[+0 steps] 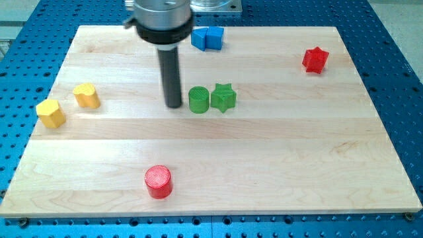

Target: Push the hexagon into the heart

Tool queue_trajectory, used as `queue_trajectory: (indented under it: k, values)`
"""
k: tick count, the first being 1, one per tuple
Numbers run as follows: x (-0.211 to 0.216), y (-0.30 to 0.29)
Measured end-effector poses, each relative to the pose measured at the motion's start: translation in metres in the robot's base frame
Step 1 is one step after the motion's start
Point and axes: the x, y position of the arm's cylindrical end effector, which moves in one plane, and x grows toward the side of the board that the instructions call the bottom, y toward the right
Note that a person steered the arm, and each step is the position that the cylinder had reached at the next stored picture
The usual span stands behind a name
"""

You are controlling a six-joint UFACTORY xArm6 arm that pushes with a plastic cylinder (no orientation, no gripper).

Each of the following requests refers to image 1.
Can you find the green cylinder block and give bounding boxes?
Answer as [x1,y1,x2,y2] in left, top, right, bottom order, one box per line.
[188,86,210,114]

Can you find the yellow hexagon block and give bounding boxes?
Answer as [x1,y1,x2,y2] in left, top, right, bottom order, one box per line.
[36,99,66,128]

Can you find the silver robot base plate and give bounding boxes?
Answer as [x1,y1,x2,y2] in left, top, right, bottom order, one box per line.
[124,0,243,14]

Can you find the red cylinder block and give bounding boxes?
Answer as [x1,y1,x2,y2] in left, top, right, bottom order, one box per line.
[144,165,173,199]

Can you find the yellow heart block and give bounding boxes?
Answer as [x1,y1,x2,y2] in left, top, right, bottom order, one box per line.
[73,83,100,108]

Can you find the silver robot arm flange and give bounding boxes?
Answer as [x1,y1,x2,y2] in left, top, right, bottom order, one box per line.
[124,0,194,45]

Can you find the blue cube block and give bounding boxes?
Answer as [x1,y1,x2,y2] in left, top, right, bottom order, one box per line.
[206,26,224,50]

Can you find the blue triangle block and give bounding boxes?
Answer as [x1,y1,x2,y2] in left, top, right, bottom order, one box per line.
[191,28,208,51]

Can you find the red star block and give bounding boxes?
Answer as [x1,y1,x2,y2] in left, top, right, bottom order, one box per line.
[302,46,329,74]

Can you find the green star block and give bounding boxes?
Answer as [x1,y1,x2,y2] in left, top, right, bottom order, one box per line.
[210,83,237,113]

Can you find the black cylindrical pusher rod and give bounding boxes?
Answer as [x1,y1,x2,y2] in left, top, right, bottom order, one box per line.
[157,44,182,108]

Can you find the light wooden board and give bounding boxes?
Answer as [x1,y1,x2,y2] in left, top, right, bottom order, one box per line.
[1,26,422,218]

